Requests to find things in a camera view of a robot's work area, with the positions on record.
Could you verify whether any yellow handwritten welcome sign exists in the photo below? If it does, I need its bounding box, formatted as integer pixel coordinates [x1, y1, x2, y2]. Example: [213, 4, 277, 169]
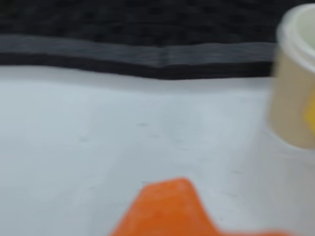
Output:
[304, 90, 315, 135]

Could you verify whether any short black foam border strip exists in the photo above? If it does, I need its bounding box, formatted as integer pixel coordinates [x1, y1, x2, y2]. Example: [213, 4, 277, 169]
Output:
[159, 42, 278, 81]

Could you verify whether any paper cup with green tag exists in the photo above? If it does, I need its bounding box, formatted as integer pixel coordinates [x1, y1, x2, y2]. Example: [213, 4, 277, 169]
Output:
[267, 3, 315, 149]

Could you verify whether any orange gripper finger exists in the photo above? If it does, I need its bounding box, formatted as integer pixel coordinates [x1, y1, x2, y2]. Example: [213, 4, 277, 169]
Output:
[108, 177, 296, 236]

